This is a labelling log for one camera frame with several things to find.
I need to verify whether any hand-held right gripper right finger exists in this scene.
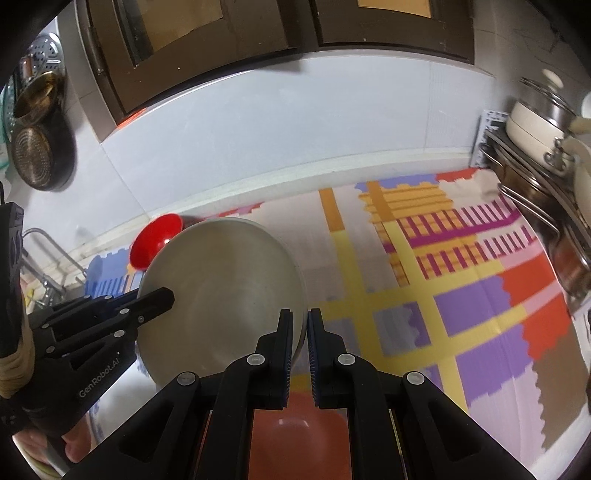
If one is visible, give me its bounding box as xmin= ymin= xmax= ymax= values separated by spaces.
xmin=307 ymin=308 xmax=532 ymax=480

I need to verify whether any small stainless steel pot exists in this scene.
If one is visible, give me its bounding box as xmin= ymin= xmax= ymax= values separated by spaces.
xmin=499 ymin=184 xmax=591 ymax=298

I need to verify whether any large stainless steel pot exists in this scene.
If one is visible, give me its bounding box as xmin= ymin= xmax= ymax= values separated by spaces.
xmin=479 ymin=142 xmax=571 ymax=234

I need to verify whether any glass lid with cream knob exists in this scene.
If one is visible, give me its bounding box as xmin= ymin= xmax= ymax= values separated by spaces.
xmin=519 ymin=68 xmax=579 ymax=131

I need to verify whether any cream frying pan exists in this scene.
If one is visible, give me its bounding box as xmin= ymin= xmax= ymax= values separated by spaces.
xmin=505 ymin=99 xmax=591 ymax=160

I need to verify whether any stainless steel bowl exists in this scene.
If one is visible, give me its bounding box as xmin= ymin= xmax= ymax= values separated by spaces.
xmin=137 ymin=218 xmax=308 ymax=393

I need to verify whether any red bowl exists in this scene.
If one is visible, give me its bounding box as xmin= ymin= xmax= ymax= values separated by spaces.
xmin=129 ymin=213 xmax=184 ymax=271

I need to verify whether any blue patterned white plate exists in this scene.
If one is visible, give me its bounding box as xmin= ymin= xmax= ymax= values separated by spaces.
xmin=90 ymin=355 xmax=160 ymax=445

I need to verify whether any brass coloured pan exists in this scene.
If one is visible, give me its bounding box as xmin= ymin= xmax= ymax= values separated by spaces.
xmin=13 ymin=74 xmax=66 ymax=125

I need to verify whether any chrome faucet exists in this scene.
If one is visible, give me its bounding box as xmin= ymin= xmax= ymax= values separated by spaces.
xmin=21 ymin=228 xmax=89 ymax=308

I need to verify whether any person's left hand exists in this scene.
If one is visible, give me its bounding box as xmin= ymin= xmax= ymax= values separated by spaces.
xmin=16 ymin=414 xmax=100 ymax=475

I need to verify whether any perforated steel steamer plate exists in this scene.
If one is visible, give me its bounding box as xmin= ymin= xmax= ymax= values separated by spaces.
xmin=14 ymin=32 xmax=64 ymax=93

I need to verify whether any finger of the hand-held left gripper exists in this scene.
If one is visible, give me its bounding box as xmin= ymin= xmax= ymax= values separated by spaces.
xmin=28 ymin=286 xmax=176 ymax=344
xmin=44 ymin=318 xmax=140 ymax=365

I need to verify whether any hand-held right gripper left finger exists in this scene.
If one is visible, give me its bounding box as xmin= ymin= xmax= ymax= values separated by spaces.
xmin=69 ymin=308 xmax=296 ymax=480

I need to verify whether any orange bowl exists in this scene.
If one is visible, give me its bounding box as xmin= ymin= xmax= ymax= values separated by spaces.
xmin=198 ymin=387 xmax=356 ymax=480

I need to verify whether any white pot rack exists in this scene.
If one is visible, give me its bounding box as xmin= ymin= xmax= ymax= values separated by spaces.
xmin=473 ymin=108 xmax=591 ymax=303

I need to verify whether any colourful patterned mat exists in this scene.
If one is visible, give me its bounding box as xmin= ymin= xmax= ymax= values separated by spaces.
xmin=85 ymin=168 xmax=580 ymax=455

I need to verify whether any dark brown wall cabinet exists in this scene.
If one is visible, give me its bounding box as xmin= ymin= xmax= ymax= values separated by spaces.
xmin=76 ymin=0 xmax=476 ymax=131

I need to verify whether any black frying pan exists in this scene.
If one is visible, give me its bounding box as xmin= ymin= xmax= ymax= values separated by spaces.
xmin=9 ymin=117 xmax=77 ymax=193

